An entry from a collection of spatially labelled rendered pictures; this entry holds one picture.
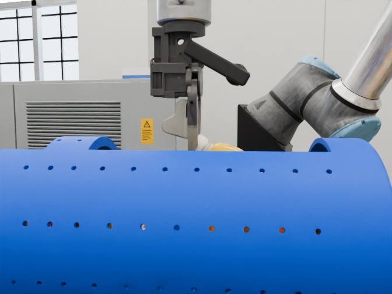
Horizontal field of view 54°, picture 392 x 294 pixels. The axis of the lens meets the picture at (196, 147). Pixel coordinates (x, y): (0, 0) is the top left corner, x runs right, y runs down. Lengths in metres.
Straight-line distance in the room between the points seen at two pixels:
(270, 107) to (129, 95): 1.15
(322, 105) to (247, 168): 0.70
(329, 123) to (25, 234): 0.87
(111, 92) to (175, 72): 1.68
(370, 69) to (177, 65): 0.63
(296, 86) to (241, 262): 0.85
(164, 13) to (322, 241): 0.41
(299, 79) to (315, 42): 2.07
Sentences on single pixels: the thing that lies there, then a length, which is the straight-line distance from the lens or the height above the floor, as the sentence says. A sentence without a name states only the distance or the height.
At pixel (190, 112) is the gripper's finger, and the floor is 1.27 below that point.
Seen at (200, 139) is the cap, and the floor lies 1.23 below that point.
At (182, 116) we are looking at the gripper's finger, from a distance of 0.62.
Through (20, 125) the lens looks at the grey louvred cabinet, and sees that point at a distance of 2.66.
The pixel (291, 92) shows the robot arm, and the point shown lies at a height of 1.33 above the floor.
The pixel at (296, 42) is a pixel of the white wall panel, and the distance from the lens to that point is 3.33.
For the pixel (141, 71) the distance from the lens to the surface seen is 2.39.
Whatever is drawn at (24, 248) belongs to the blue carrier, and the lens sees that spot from 0.55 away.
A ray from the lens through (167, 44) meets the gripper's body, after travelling 0.65.
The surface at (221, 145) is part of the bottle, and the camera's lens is 0.64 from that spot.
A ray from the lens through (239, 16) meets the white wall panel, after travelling 3.42.
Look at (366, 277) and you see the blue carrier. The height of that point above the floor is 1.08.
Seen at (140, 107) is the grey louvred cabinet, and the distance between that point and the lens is 2.21.
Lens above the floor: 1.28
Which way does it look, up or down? 6 degrees down
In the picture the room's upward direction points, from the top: straight up
